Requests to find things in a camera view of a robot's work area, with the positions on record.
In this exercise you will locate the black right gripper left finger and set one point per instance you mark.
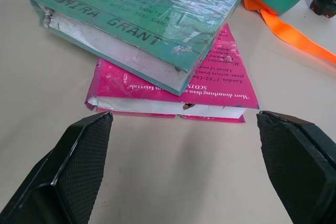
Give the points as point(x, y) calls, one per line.
point(76, 161)

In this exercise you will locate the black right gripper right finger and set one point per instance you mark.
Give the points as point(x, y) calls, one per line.
point(294, 166)

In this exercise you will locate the pink paperback book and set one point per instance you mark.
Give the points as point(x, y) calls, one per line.
point(218, 85)

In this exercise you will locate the green paperback book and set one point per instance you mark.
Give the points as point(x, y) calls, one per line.
point(147, 22)

